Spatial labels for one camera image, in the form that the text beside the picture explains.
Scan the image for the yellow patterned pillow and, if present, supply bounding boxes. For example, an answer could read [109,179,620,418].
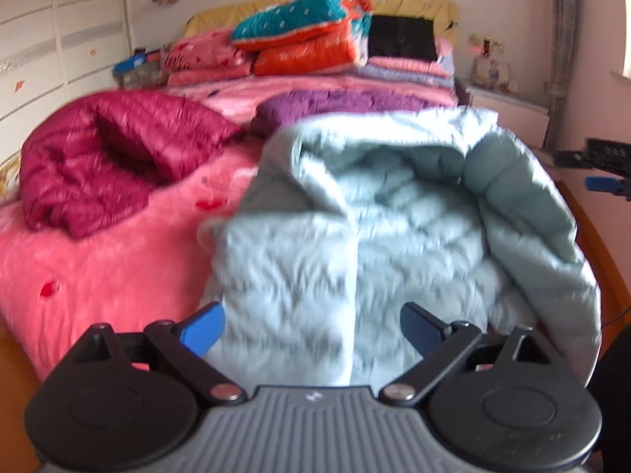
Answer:
[0,152,21,205]

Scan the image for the teal orange folded quilt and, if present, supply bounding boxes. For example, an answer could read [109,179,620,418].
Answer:
[231,0,373,77]

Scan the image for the pink bed with blanket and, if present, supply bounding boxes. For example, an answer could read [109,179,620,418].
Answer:
[0,74,460,380]

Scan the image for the black cushion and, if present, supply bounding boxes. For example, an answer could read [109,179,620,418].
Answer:
[368,15,437,62]

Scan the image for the light blue down jacket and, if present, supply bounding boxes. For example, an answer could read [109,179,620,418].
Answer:
[198,107,601,390]

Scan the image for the wall power sockets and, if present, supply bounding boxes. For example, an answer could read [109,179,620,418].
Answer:
[466,33,504,56]

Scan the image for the purple down jacket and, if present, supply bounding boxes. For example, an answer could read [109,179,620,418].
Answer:
[249,89,444,138]

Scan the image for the framed child photo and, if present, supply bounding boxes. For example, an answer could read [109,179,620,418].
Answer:
[472,57,511,91]

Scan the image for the grey plaid curtain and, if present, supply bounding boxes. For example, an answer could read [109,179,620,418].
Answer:
[543,0,577,153]

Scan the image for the blue box on shelf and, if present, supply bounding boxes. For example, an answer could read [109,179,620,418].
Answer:
[112,50,161,77]

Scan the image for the white sliding wardrobe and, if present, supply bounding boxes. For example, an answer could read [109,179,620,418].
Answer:
[0,0,131,159]

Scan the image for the pink folded quilt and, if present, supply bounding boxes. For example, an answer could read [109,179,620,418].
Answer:
[161,27,254,87]

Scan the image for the crimson red down jacket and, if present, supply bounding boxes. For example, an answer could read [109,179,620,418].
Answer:
[19,90,244,239]

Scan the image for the pink lavender folded blankets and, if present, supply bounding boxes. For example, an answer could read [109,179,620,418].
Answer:
[351,37,456,91]

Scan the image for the white bedside nightstand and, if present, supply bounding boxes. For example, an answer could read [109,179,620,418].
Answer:
[465,86,550,149]

